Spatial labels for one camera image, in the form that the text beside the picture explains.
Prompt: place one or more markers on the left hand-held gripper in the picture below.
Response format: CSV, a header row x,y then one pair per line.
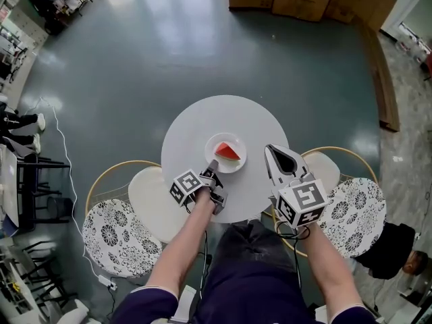
x,y
187,186

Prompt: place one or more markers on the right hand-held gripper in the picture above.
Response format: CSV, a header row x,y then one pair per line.
x,y
302,201

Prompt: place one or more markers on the red watermelon slice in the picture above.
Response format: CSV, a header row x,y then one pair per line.
x,y
227,151

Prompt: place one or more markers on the white round plate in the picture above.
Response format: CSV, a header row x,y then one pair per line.
x,y
231,140

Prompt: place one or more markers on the person's left forearm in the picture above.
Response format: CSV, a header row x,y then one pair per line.
x,y
182,245

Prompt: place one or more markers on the person's right forearm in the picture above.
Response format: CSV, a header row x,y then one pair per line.
x,y
327,268

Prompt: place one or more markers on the round white table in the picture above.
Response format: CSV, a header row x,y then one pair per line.
x,y
202,123

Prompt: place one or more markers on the black white floral cushion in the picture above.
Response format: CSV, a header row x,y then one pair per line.
x,y
114,238
357,214

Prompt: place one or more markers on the person's dark trousers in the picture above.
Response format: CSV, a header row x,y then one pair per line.
x,y
253,245

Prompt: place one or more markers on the brown curved wooden planks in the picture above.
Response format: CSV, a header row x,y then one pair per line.
x,y
384,89

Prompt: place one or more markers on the person's navy shirt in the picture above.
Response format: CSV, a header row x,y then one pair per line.
x,y
253,299

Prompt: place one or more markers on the white power strip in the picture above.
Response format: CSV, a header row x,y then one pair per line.
x,y
106,281

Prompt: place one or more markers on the black mesh waste basket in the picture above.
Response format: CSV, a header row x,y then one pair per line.
x,y
60,208

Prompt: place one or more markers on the flat brown cardboard sheet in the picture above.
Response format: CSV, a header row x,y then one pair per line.
x,y
381,2

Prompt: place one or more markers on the white desk with black legs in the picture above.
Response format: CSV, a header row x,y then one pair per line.
x,y
8,181

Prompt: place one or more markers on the pale metal locker cabinet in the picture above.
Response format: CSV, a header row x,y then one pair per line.
x,y
28,25

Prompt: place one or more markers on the gold frame white seat chair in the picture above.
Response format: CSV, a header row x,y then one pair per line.
x,y
320,170
152,197

